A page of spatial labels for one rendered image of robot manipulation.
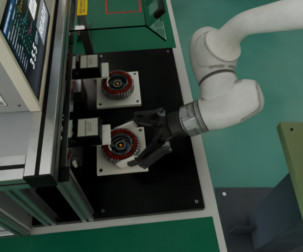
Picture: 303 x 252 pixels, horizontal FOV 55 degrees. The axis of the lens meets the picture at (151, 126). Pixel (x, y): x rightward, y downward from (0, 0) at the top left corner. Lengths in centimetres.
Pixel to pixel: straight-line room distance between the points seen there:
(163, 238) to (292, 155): 46
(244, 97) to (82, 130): 42
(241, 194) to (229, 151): 28
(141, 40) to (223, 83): 58
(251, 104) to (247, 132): 121
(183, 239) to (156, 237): 7
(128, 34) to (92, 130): 60
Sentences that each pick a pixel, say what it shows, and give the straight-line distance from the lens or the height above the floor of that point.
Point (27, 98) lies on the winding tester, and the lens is 57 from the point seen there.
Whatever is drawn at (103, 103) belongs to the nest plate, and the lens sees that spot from 100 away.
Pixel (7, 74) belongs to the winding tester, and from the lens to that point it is 53.
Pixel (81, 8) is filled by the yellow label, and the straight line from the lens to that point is 89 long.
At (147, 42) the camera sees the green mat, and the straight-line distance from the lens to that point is 124.
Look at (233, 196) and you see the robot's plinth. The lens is 170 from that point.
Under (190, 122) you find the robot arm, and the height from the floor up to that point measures 94.
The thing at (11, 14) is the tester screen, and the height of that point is 128.
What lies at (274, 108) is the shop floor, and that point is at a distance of 211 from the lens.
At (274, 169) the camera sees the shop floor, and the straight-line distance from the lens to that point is 186.
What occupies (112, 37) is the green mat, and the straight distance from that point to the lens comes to 127.
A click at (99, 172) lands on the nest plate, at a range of 87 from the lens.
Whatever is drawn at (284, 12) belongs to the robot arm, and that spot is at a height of 123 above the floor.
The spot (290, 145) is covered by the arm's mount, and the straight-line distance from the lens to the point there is 99.
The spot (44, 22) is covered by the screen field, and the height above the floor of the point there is 116.
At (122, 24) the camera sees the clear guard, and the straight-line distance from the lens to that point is 82.
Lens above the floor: 157
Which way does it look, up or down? 57 degrees down
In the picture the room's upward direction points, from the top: straight up
